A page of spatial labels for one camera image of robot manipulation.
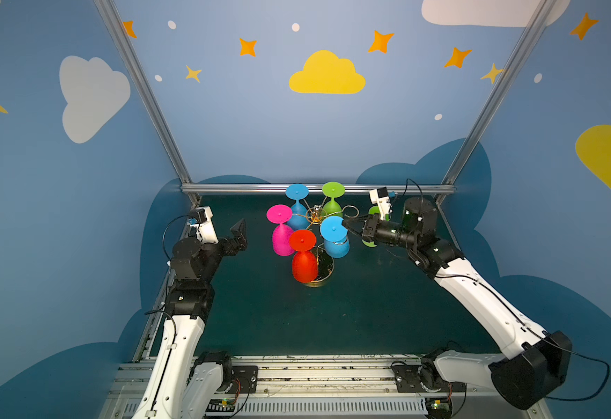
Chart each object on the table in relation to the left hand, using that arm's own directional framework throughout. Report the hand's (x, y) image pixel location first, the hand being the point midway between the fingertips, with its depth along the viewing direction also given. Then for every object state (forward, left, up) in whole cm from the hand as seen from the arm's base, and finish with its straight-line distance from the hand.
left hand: (226, 220), depth 71 cm
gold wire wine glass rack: (+5, -25, -2) cm, 25 cm away
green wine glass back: (+16, -30, -3) cm, 34 cm away
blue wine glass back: (+11, -20, -11) cm, 25 cm away
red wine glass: (-7, -22, -10) cm, 25 cm away
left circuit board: (-39, +1, -35) cm, 53 cm away
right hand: (-1, -33, +2) cm, 33 cm away
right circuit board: (-39, -61, -35) cm, 80 cm away
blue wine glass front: (-5, -30, -1) cm, 30 cm away
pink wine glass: (+5, -14, -3) cm, 16 cm away
